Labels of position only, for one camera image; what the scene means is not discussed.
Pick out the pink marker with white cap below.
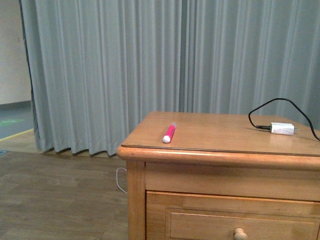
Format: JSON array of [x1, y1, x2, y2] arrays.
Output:
[[162, 122, 177, 144]]

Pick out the wooden drawer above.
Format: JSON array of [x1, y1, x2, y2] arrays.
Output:
[[146, 191, 320, 240]]

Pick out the round wooden drawer knob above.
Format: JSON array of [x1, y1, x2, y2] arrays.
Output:
[[233, 228, 248, 240]]

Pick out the wooden nightstand cabinet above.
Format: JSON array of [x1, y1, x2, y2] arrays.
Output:
[[117, 111, 320, 240]]

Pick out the grey pleated curtain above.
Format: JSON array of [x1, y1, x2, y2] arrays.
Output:
[[20, 0, 320, 155]]

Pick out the white power adapter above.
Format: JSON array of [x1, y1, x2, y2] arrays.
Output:
[[269, 122, 297, 136]]

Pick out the white cable on floor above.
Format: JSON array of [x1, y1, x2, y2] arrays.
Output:
[[115, 167, 128, 194]]

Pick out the black cable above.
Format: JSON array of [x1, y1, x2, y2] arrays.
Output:
[[248, 97, 320, 142]]

